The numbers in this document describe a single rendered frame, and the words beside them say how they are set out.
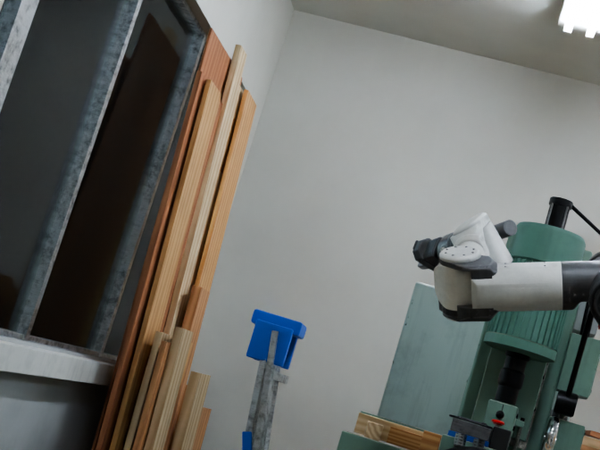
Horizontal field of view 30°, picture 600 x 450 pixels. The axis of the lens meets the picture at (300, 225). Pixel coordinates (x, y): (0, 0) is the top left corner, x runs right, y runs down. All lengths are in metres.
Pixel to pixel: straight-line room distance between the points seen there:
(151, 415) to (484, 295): 2.00
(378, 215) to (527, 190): 0.69
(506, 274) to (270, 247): 3.23
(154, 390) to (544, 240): 1.62
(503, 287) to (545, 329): 0.64
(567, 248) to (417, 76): 2.76
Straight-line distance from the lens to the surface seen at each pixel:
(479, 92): 5.36
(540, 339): 2.71
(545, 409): 2.95
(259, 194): 5.30
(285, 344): 3.48
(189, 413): 4.09
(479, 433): 2.52
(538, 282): 2.08
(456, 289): 2.12
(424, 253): 2.52
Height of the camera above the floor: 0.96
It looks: 8 degrees up
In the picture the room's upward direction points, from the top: 17 degrees clockwise
